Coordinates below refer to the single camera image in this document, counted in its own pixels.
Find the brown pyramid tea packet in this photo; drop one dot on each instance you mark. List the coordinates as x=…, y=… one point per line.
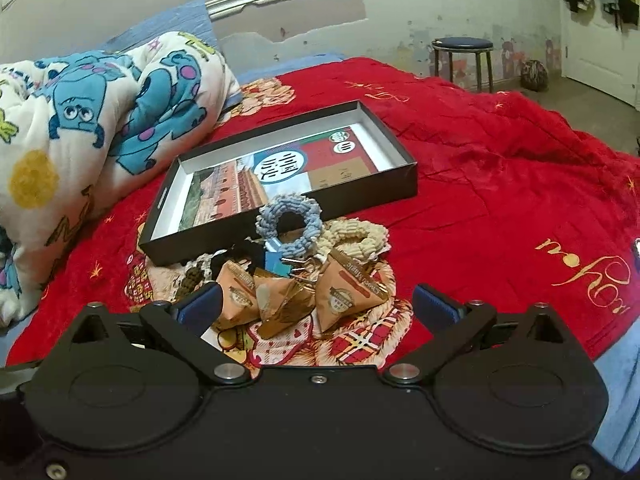
x=237, y=297
x=345, y=295
x=280, y=305

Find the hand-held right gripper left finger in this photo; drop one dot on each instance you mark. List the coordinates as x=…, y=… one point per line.
x=201, y=305

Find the printed card with red building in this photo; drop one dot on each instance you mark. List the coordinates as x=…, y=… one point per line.
x=295, y=160

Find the beige knitted scrunchie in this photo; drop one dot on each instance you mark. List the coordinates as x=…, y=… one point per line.
x=370, y=234

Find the dark patterned ball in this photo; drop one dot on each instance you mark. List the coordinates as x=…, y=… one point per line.
x=534, y=75

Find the blue pillow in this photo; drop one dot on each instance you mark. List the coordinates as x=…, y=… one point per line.
x=170, y=22

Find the white door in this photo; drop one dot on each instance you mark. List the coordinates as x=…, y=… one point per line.
x=595, y=55

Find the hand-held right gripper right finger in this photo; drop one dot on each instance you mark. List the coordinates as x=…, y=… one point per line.
x=436, y=306

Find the round blue-top metal stool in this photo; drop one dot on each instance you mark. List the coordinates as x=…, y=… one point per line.
x=462, y=44

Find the blue knitted scrunchie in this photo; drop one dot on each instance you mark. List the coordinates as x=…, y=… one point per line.
x=267, y=217

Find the cartoon monster fleece blanket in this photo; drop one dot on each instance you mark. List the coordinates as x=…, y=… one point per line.
x=85, y=125

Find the blue binder clip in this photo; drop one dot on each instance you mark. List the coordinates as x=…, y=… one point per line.
x=276, y=264

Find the black shallow cardboard box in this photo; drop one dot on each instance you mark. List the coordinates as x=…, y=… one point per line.
x=380, y=180

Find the red embroidered blanket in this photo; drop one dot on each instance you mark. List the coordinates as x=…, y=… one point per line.
x=500, y=185

